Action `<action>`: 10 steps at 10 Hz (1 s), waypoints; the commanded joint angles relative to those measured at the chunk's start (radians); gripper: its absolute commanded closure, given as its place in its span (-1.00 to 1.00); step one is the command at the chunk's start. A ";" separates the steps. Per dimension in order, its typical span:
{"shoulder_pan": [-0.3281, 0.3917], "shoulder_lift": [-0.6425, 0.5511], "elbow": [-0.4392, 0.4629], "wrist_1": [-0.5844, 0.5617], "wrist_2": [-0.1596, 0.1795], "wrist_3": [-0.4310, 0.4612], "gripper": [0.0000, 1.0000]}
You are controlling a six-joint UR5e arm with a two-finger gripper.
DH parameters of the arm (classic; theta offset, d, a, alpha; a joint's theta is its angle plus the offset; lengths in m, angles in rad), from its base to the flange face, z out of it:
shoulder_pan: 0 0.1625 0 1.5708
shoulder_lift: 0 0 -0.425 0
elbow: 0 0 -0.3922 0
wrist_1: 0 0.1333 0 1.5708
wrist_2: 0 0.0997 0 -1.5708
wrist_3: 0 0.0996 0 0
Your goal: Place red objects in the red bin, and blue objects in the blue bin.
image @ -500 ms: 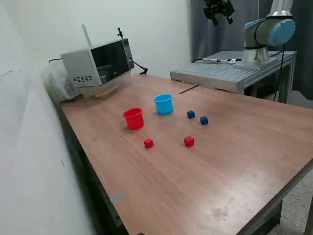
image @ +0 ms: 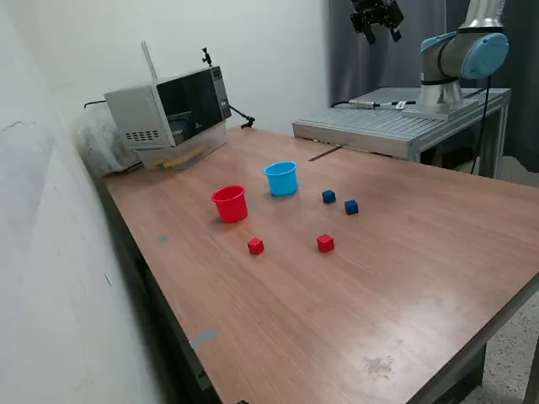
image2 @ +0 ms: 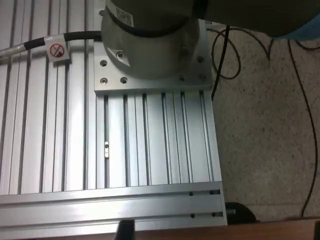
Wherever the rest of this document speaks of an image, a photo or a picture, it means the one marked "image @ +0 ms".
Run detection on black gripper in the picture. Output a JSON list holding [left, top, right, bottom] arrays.
[[350, 0, 405, 45]]

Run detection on dark grey curtain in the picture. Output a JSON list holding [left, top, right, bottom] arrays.
[[328, 0, 539, 173]]

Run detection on blue plastic cup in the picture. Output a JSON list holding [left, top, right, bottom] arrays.
[[264, 161, 300, 198]]

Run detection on clear acrylic stand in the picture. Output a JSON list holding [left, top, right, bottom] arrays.
[[134, 124, 231, 172]]

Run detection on red plastic cup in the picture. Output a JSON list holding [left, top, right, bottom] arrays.
[[211, 184, 248, 224]]

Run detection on wooden strips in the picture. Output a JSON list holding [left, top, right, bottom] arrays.
[[153, 145, 207, 170]]

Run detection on silver microwave oven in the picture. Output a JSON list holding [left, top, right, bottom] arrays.
[[104, 65, 233, 149]]

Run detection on clear plastic bag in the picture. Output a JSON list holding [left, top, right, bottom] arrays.
[[69, 103, 142, 178]]

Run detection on long grey tape strip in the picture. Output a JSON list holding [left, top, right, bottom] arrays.
[[189, 329, 219, 350]]

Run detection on black cable with white tag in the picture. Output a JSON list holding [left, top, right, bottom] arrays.
[[329, 98, 419, 110]]

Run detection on aluminium robot mount table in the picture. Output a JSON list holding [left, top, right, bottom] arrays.
[[292, 87, 513, 180]]

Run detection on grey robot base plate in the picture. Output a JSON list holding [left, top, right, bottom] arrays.
[[402, 98, 480, 121]]

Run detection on black hanging base cable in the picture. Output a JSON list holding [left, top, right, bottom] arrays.
[[469, 74, 493, 176]]

